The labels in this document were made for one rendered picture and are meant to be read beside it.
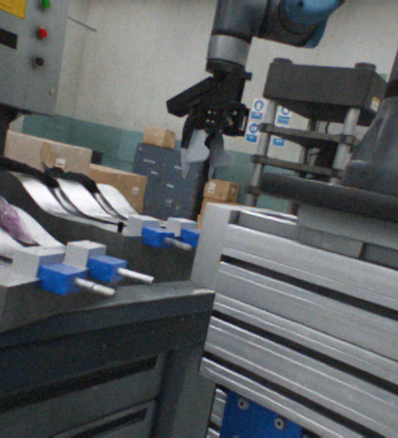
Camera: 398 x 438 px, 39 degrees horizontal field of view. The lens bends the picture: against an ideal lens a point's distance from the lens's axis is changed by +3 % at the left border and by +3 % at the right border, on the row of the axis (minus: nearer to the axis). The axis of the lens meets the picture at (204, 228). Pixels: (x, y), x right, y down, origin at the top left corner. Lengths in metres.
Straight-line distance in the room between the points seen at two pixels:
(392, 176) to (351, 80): 4.39
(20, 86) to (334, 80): 3.49
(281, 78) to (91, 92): 5.46
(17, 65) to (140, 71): 7.67
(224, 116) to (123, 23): 8.91
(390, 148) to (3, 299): 0.43
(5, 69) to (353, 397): 1.46
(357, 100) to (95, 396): 4.10
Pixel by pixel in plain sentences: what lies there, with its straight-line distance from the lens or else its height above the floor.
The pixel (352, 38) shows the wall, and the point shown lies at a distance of 7.88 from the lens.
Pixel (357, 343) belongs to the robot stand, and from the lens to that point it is 0.52.
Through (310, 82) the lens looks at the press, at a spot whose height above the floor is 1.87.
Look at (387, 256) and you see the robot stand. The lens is 0.52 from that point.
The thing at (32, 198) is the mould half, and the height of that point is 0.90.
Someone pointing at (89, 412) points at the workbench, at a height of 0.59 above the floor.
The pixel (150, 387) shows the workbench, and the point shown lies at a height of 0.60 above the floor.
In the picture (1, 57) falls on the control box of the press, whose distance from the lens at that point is 1.78.
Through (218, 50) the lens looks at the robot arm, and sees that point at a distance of 1.02.
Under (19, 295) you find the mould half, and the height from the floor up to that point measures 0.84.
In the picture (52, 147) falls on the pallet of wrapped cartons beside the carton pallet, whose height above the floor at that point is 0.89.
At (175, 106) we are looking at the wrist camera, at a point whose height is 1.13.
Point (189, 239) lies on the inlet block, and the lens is 1.02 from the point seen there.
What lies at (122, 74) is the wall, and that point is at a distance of 9.65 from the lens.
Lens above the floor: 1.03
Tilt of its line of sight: 7 degrees down
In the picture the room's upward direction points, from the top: 12 degrees clockwise
